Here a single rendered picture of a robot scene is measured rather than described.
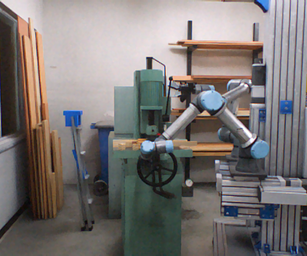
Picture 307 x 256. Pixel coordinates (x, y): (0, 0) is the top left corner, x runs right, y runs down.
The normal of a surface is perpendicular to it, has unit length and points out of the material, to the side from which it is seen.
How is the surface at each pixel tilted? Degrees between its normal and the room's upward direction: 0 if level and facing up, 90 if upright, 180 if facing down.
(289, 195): 90
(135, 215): 90
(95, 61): 90
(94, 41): 90
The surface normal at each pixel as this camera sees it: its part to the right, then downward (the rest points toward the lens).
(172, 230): 0.14, 0.09
